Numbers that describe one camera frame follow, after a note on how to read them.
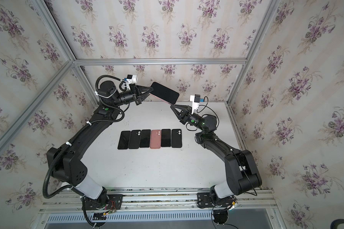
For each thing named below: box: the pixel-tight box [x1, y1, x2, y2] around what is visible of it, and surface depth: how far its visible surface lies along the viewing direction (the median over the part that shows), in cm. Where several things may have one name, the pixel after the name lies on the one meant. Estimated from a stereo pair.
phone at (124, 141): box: [117, 130, 131, 150], surface depth 98 cm
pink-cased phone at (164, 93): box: [149, 81, 180, 105], surface depth 69 cm
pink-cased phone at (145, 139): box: [139, 129, 151, 148], surface depth 100 cm
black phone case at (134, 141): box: [128, 129, 142, 150], surface depth 101 cm
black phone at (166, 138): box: [160, 128, 172, 148], surface depth 100 cm
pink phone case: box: [150, 129, 162, 149], surface depth 100 cm
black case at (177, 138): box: [171, 128, 183, 149], surface depth 100 cm
